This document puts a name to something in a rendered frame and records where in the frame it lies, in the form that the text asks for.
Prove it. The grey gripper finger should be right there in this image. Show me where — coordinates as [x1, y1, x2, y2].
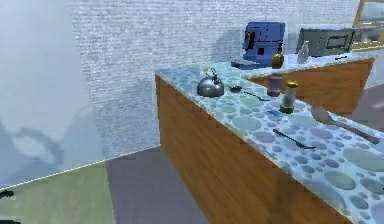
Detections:
[0, 189, 16, 200]

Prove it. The wooden counter with pebble top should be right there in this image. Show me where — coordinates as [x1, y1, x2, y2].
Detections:
[154, 53, 384, 224]

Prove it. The grey metal kettle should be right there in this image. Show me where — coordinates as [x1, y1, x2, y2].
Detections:
[196, 67, 225, 99]

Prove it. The black ladle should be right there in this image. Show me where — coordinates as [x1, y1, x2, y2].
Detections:
[228, 85, 271, 102]

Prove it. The black thin utensil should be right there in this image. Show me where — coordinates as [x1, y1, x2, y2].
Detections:
[272, 128, 317, 150]

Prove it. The blue coffee machine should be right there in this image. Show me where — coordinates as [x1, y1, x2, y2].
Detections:
[230, 21, 287, 71]

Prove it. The glass shaker with gold lid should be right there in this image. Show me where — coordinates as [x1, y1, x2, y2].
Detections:
[279, 80, 299, 115]

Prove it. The brown round bottle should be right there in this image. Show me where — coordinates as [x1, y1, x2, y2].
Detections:
[271, 47, 285, 70]

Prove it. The clear glass bottle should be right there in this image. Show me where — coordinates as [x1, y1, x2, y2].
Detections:
[297, 40, 310, 65]

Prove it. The wooden framed window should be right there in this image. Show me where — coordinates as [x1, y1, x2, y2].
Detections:
[351, 0, 384, 52]

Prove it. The grey spatula with brown handle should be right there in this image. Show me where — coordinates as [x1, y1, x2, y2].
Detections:
[311, 103, 381, 145]

